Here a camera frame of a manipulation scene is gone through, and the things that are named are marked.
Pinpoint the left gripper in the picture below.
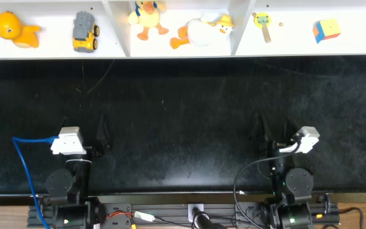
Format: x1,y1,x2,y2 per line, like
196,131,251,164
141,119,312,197
60,113,112,158

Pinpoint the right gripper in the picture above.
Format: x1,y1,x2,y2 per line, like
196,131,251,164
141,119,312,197
252,111,295,155

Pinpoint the yellow and green rattle drum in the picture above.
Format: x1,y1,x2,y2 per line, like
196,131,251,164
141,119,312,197
252,11,285,44

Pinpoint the many-coloured puzzle cube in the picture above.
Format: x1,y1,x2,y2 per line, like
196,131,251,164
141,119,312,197
312,18,342,45

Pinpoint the white shelf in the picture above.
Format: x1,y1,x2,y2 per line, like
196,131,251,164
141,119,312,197
0,0,366,60

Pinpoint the grey and yellow toy truck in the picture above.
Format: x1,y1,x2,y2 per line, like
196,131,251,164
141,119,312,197
72,10,100,53

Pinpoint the white plush duck yellow hat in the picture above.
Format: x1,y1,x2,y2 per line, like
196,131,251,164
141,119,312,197
169,13,235,50

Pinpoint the orange rubber duck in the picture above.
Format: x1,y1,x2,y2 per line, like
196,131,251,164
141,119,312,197
0,10,41,49

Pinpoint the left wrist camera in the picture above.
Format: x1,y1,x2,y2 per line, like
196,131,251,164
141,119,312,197
50,126,88,156

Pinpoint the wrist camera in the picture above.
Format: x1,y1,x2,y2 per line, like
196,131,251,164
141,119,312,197
280,126,320,155
50,126,88,156

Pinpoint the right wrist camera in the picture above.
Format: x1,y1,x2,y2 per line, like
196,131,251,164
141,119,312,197
280,126,320,155

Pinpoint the blue cable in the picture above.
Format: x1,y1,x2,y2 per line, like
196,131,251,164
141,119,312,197
11,135,59,229

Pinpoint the black cable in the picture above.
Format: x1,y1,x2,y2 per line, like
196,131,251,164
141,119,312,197
233,139,301,229

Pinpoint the mounting rail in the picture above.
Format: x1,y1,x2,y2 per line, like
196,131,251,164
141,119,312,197
27,193,365,229

